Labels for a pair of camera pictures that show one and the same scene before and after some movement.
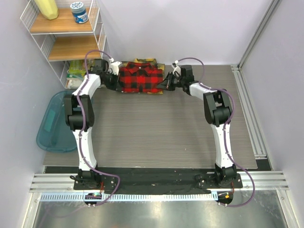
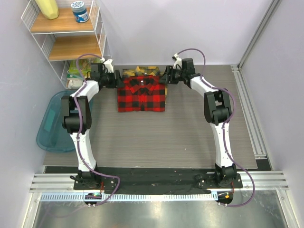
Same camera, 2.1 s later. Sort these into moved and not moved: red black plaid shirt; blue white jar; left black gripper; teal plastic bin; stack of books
Moved: red black plaid shirt
Not moved: blue white jar; teal plastic bin; left black gripper; stack of books
